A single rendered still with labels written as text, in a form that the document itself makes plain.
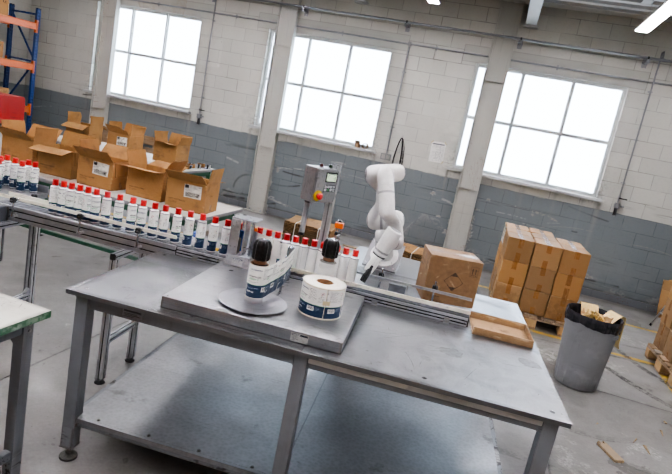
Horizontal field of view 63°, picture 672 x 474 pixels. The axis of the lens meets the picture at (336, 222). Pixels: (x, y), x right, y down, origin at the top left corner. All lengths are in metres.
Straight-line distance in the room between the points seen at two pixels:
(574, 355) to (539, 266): 1.43
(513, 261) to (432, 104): 3.11
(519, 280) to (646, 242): 2.82
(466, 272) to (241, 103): 6.54
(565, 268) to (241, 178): 5.29
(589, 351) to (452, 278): 1.96
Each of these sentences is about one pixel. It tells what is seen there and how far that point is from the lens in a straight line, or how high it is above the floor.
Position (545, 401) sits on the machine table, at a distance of 2.44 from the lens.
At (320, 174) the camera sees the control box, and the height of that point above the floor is 1.44.
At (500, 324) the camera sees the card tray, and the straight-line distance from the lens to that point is 3.18.
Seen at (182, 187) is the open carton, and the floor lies 0.96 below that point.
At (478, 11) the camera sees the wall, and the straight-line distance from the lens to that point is 8.41.
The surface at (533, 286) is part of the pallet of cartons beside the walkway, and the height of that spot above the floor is 0.44.
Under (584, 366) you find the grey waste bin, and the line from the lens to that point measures 4.92.
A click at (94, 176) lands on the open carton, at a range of 5.08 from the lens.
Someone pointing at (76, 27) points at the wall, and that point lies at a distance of 11.07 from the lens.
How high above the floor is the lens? 1.77
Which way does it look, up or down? 11 degrees down
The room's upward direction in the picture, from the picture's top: 11 degrees clockwise
